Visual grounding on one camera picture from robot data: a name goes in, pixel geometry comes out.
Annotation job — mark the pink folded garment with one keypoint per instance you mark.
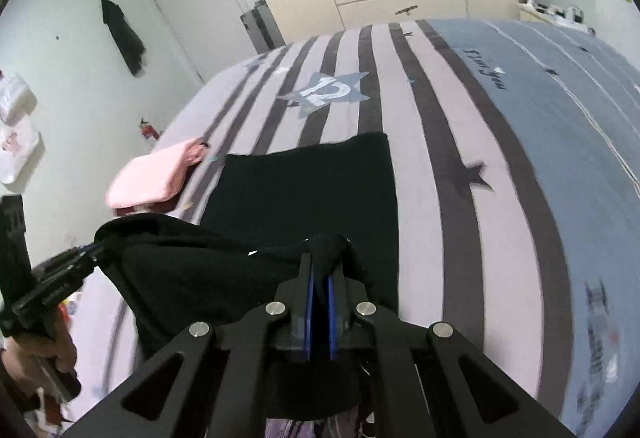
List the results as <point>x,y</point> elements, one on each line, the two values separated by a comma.
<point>150,173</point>

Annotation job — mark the white headboard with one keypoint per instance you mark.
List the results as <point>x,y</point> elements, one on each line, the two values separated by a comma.
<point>615,3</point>

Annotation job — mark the bed with striped sheet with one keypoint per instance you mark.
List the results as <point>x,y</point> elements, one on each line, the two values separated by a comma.
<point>500,143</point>

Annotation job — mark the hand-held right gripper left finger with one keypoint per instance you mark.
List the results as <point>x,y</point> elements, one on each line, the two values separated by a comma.
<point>309,298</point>

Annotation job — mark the black t-shirt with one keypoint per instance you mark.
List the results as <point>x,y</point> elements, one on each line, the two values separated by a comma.
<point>300,193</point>

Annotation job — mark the small black gadget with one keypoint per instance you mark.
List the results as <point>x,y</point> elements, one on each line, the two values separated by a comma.
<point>576,14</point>

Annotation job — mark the dark red folded garment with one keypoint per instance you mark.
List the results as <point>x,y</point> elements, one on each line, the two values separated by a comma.
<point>145,209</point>

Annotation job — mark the person's patterned clothing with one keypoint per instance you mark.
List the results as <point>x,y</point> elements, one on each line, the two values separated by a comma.
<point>300,428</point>

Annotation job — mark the white nightstand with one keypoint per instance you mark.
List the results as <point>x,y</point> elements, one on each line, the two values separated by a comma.
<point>550,18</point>

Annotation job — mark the red fire extinguisher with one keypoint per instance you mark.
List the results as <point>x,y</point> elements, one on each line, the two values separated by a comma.
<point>149,131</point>

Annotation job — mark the white plastic bag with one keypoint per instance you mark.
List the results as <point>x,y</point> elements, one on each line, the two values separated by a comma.
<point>15,96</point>

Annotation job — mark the black hanging garment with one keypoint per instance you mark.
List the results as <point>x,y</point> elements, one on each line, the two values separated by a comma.
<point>125,38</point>

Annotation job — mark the person's left hand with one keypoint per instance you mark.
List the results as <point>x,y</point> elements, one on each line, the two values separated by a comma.
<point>62,343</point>

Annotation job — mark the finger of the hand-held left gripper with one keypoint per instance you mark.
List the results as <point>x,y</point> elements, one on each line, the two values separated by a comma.
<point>90,245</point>
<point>87,259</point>

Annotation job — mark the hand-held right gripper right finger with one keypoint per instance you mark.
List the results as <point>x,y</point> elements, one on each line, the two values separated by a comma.
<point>332,313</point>

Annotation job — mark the grey suitcase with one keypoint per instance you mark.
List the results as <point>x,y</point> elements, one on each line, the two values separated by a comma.
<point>262,28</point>

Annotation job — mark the white tote bag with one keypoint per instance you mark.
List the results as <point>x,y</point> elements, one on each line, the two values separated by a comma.
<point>15,153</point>

